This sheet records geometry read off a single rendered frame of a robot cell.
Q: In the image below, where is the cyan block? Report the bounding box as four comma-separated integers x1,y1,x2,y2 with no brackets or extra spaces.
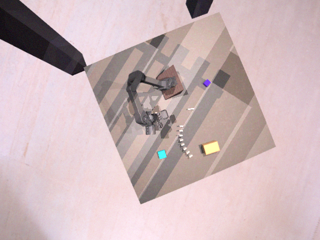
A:
158,150,167,159

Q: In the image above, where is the purple block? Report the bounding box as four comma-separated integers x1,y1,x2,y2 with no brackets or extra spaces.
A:
203,79,211,87

